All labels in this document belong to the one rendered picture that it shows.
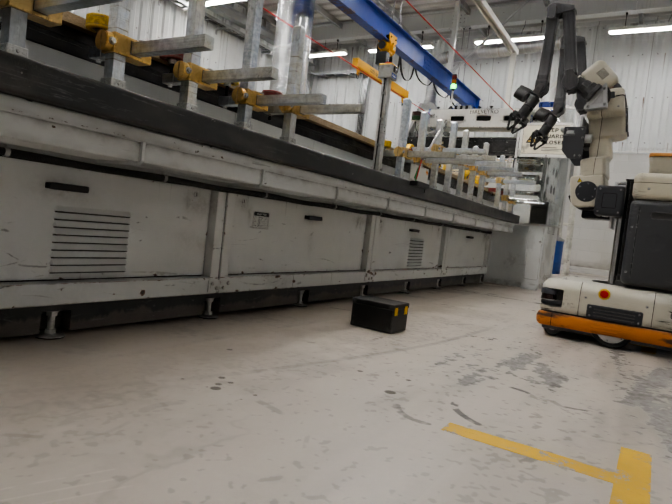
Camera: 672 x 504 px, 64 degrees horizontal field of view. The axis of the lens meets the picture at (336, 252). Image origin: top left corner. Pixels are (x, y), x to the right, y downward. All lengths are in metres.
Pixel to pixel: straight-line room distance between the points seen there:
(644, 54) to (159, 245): 11.26
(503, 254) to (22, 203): 4.74
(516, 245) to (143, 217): 4.35
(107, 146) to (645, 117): 11.19
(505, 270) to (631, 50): 7.54
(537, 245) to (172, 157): 4.33
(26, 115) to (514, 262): 4.88
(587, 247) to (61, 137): 10.98
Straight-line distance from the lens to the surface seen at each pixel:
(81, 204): 1.76
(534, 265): 5.51
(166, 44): 1.46
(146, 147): 1.61
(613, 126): 3.05
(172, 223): 1.98
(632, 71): 12.29
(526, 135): 5.63
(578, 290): 2.77
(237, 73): 1.62
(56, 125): 1.46
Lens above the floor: 0.42
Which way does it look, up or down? 3 degrees down
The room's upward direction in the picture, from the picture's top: 7 degrees clockwise
